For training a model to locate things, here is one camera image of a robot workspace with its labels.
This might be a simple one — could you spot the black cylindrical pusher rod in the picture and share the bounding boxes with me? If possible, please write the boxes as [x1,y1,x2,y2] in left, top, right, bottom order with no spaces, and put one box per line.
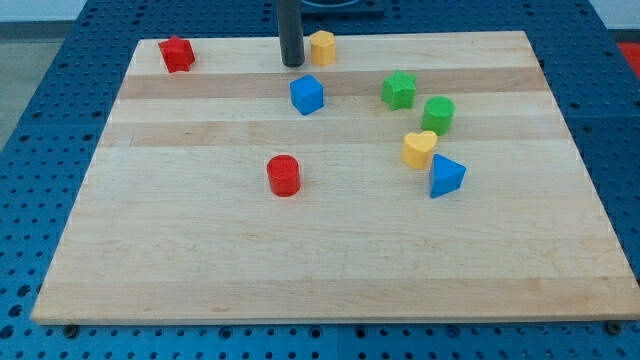
[276,0,305,68]

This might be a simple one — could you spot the yellow hexagon block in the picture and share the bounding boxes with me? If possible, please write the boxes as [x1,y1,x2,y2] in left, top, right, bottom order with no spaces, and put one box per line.
[309,30,336,66]

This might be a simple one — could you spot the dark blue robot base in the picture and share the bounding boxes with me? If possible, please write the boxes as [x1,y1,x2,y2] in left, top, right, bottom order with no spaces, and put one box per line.
[301,0,387,17]

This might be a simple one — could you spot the red star block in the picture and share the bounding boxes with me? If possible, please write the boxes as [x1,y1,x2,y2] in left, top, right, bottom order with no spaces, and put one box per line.
[158,35,195,73]

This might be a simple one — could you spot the green star block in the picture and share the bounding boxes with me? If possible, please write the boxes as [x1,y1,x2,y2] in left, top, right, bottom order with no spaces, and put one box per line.
[381,70,417,111]

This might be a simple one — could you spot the blue cube block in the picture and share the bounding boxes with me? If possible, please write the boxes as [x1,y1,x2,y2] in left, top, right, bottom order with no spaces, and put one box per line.
[289,75,324,116]

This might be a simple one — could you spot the red cylinder block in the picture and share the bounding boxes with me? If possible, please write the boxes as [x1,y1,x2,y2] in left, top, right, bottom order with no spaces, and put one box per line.
[266,154,301,197]

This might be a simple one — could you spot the green cylinder block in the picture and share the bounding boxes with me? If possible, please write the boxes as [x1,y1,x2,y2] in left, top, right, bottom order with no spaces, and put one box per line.
[421,96,456,135]

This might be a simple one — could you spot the yellow heart block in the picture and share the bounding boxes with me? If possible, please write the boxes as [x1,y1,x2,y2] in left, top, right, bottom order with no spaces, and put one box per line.
[401,131,438,170]

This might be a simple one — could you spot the light wooden board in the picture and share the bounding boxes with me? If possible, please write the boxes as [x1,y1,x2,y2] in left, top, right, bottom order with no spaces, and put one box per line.
[32,31,639,325]

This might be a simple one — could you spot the blue triangle block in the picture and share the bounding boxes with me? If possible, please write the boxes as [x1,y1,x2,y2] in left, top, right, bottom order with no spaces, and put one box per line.
[429,154,467,198]

